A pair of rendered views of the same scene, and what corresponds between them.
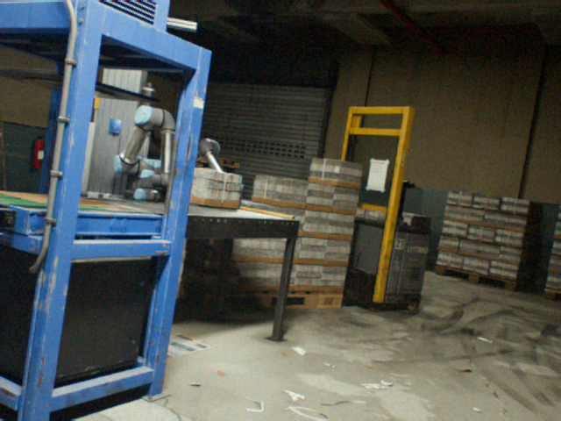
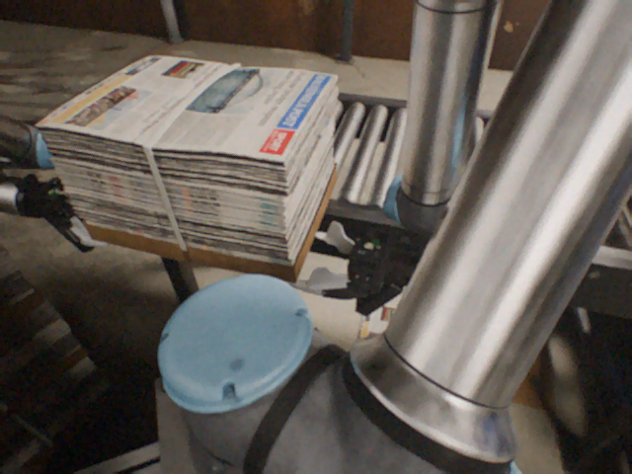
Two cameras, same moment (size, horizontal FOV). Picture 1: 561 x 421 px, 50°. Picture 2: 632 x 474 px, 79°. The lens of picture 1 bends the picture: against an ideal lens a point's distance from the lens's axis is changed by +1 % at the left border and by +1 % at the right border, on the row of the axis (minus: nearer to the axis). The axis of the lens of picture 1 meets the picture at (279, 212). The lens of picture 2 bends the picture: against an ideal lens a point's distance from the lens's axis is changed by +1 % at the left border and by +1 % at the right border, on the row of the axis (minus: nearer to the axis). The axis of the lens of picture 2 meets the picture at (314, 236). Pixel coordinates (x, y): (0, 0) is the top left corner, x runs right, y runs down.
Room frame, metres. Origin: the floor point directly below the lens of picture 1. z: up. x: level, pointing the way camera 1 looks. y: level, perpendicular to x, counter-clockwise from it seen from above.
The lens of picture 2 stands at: (4.02, 1.10, 1.29)
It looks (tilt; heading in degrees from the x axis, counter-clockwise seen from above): 44 degrees down; 254
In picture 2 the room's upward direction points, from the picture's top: straight up
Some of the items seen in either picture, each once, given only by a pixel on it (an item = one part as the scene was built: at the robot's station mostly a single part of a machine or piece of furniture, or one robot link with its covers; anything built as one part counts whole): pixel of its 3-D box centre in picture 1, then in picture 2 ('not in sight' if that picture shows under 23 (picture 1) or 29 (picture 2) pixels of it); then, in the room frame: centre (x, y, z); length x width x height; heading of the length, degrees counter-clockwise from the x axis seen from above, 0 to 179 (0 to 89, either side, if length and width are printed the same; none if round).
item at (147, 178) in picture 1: (149, 179); not in sight; (3.68, 0.81, 0.92); 0.11 x 0.08 x 0.11; 126
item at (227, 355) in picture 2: (144, 167); (248, 366); (4.03, 0.94, 0.98); 0.13 x 0.12 x 0.14; 126
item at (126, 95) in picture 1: (69, 86); not in sight; (2.65, 0.98, 1.30); 0.55 x 0.55 x 0.03; 58
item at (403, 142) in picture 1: (392, 205); not in sight; (5.41, -0.99, 0.97); 0.09 x 0.09 x 1.75; 38
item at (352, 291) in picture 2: not in sight; (347, 284); (3.86, 0.74, 0.80); 0.09 x 0.05 x 0.02; 175
